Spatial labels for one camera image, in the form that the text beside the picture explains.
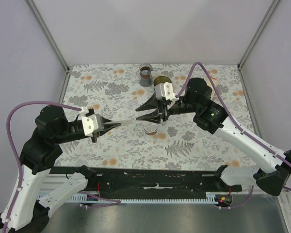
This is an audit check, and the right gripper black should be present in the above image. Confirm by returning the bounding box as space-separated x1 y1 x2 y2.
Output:
136 90 199 125

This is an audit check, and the white paper coffee filter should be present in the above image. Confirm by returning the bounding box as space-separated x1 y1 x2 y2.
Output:
104 118 137 127

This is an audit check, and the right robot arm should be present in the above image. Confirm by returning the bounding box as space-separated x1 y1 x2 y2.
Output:
136 76 291 196

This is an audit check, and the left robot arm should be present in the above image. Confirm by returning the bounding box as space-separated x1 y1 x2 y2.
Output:
0 101 120 233

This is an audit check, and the clear glass dripper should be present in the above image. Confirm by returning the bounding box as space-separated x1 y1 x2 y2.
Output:
143 121 160 136

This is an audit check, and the dark olive glass dripper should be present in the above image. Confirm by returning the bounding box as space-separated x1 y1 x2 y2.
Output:
153 76 172 86

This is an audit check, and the floral tablecloth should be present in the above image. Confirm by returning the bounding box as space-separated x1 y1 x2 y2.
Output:
55 64 254 170

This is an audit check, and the glass carafe with brown band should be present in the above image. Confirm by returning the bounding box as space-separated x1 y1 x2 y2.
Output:
139 63 153 87

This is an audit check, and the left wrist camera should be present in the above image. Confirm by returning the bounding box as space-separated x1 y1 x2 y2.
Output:
79 107 104 137

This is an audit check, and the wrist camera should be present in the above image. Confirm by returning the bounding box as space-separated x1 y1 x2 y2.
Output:
155 82 179 101
79 107 104 137

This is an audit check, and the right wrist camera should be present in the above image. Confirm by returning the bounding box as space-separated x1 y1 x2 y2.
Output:
155 82 179 101

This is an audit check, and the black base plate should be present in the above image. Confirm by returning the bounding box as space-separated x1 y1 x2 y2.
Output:
48 165 243 199

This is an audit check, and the white cable duct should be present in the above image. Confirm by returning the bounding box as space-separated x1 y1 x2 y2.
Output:
67 193 227 204

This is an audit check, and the left aluminium frame post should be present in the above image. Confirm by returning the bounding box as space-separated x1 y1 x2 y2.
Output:
25 0 69 72

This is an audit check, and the aluminium frame post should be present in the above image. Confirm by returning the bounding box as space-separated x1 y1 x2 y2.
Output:
237 0 282 70
25 0 69 72

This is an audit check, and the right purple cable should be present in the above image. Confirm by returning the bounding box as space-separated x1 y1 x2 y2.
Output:
177 62 291 210

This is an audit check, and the right aluminium frame post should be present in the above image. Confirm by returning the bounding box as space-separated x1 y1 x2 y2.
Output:
237 0 282 70

